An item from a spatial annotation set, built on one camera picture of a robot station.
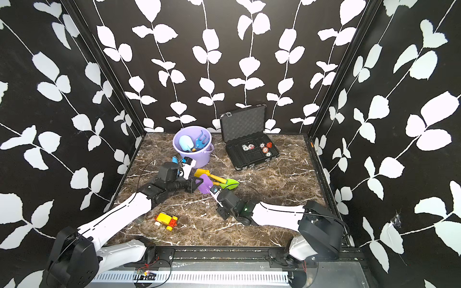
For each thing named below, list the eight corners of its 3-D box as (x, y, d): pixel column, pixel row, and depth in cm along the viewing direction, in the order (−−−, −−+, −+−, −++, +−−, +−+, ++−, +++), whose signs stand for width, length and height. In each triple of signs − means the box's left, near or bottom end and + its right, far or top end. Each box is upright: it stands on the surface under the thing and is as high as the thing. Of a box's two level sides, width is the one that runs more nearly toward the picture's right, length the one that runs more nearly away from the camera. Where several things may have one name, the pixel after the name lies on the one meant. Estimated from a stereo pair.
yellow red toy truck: (155, 227, 84) (150, 223, 79) (160, 215, 87) (156, 211, 83) (174, 231, 83) (171, 228, 78) (179, 219, 86) (176, 215, 82)
